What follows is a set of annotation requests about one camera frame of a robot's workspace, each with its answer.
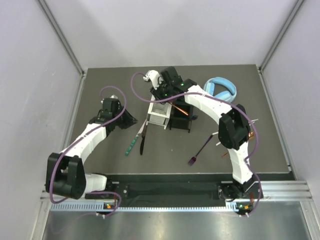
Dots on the white utensil container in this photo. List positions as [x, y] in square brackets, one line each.
[159, 114]

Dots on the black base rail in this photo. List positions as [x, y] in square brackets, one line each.
[180, 190]

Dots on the purple fork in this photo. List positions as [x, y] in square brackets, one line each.
[194, 158]

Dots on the copper spoon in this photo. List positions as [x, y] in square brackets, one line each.
[251, 135]

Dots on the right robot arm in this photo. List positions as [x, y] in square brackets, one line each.
[233, 123]

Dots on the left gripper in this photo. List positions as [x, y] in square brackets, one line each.
[130, 120]

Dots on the perforated cable duct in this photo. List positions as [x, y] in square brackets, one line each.
[102, 206]

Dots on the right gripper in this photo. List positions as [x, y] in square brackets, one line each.
[156, 92]

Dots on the blue fork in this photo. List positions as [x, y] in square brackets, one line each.
[194, 117]

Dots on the light blue headphones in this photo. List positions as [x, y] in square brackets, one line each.
[221, 88]

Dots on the black knife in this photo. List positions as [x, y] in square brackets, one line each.
[143, 136]

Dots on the black utensil container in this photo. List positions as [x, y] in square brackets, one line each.
[178, 120]

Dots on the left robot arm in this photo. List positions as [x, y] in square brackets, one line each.
[65, 173]

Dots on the copper fork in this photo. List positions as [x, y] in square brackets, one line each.
[179, 109]

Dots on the white-blade green-handle knife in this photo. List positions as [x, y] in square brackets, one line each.
[135, 138]

